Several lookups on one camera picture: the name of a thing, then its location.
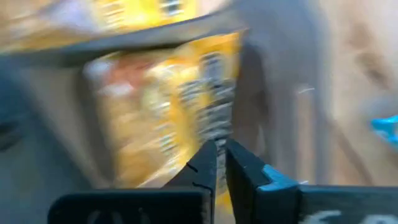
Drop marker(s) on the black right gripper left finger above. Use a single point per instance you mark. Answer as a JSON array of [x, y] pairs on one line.
[[199, 174]]

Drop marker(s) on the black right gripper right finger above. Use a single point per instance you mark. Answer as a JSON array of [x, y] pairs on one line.
[[245, 186]]

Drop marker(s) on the yellow creamy chicken ramen packet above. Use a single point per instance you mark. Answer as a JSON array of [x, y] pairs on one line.
[[149, 118]]

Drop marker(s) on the blue ramen packet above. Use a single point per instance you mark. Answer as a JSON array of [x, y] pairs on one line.
[[387, 127]]

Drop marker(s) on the grey translucent plastic bin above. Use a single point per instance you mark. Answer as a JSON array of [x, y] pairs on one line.
[[124, 43]]

